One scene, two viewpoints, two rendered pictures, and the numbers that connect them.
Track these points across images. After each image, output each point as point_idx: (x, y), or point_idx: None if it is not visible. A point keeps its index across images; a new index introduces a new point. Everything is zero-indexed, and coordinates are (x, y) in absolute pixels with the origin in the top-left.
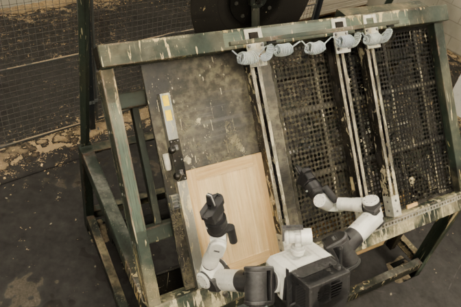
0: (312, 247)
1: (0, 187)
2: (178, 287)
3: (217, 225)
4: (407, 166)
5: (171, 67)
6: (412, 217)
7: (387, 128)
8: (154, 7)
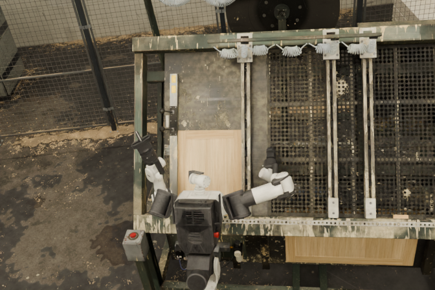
0: (213, 193)
1: (152, 144)
2: None
3: (144, 155)
4: (402, 177)
5: (186, 57)
6: (391, 226)
7: (373, 133)
8: (348, 25)
